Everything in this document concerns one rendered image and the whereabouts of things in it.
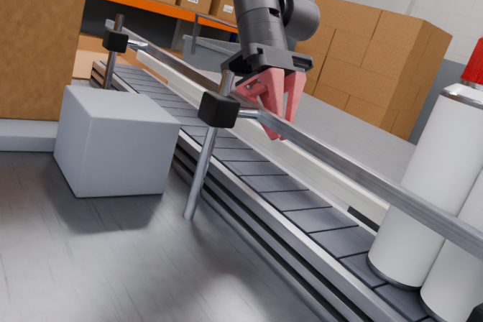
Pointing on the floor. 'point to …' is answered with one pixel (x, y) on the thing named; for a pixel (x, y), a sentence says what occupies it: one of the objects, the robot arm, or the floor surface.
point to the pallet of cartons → (373, 62)
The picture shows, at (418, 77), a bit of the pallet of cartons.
